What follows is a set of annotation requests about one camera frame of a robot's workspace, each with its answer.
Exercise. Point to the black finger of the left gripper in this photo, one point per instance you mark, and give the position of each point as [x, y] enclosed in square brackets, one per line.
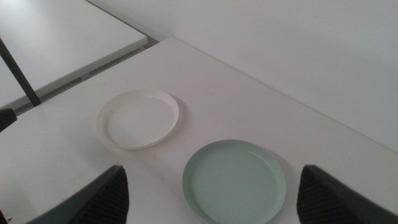
[6, 119]

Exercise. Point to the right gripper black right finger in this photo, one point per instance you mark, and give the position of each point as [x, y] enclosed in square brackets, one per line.
[326, 202]

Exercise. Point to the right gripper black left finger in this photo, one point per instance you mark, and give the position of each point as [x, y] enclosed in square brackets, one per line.
[102, 202]

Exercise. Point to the white shallow bowl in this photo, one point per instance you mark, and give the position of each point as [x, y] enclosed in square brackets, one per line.
[138, 121]

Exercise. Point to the pale green shallow bowl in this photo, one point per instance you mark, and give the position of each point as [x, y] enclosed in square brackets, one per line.
[233, 183]

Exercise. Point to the black thin pole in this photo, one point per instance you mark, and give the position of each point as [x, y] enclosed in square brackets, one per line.
[18, 74]

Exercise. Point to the white side table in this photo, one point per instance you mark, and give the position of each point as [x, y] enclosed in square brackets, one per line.
[62, 37]

